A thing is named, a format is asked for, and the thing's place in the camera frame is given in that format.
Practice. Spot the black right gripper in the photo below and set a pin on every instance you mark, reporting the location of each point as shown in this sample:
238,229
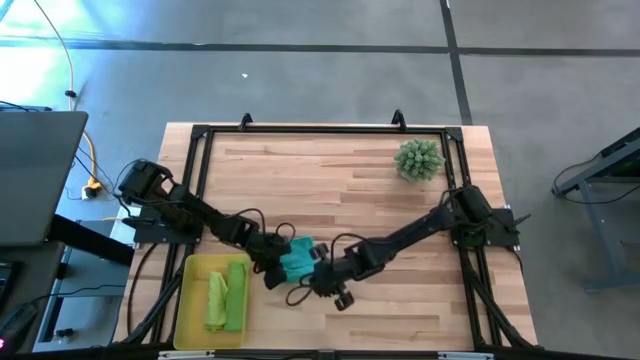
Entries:
330,275

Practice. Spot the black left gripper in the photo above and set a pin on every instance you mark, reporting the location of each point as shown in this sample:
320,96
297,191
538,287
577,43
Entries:
270,247

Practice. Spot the teal microfiber towel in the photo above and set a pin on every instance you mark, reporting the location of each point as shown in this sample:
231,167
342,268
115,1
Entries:
297,260

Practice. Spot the green microfiber towel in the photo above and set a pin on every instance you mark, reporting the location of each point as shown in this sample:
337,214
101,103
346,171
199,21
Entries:
236,295
216,300

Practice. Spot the yellow translucent plastic basket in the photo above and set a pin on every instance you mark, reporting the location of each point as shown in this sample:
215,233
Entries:
195,280

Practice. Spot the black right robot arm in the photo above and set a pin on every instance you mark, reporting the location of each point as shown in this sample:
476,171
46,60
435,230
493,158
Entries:
425,230

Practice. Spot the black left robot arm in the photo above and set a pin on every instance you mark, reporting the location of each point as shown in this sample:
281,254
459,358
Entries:
190,210

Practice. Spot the artificial green potted plant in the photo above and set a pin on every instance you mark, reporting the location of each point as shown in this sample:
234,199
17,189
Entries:
419,160

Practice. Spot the white box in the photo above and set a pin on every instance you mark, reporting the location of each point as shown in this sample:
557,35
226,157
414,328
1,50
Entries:
120,225

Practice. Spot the white power strip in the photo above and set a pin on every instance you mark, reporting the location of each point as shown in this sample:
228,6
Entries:
91,190

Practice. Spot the grey desk top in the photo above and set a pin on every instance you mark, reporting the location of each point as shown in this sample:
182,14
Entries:
40,175

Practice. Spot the grey metal cart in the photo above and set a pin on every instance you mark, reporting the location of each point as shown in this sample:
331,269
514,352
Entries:
600,200

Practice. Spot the silver frame bracket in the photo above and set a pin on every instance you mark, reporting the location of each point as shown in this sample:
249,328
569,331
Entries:
187,355
465,356

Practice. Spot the black metal table frame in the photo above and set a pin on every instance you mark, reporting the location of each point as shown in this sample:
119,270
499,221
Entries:
325,131

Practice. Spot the black frame bracket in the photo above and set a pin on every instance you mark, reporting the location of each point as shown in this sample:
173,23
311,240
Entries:
246,121
398,118

